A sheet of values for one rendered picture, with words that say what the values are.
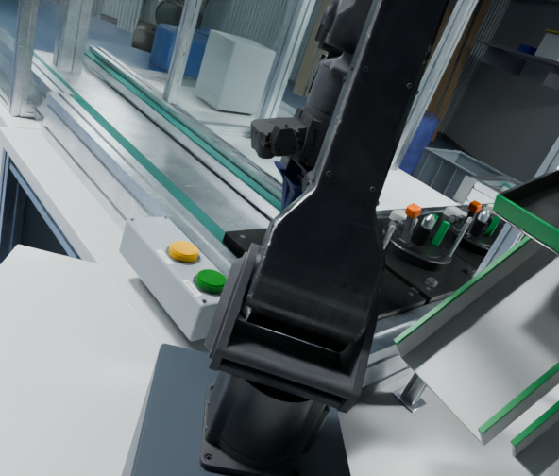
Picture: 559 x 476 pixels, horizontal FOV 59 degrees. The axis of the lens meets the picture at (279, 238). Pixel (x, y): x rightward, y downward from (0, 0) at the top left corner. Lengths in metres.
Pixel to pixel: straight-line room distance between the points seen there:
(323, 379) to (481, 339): 0.37
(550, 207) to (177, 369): 0.42
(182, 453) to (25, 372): 0.34
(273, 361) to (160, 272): 0.42
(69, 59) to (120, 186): 0.73
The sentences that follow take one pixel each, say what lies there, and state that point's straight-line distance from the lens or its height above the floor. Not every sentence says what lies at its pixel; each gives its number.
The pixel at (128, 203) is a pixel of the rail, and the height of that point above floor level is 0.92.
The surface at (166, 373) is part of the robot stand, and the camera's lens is 0.37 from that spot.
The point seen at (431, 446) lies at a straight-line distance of 0.75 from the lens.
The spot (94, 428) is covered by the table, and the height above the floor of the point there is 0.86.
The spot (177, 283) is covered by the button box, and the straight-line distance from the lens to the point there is 0.65.
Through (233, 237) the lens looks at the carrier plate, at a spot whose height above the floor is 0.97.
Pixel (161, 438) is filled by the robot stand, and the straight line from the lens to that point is 0.33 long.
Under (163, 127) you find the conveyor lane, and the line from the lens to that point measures 1.32.
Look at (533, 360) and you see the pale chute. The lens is 0.62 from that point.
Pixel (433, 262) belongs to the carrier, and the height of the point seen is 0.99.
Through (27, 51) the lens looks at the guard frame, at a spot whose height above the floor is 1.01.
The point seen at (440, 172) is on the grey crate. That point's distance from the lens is 2.76.
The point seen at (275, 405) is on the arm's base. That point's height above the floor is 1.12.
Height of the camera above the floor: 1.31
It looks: 25 degrees down
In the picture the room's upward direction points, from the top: 21 degrees clockwise
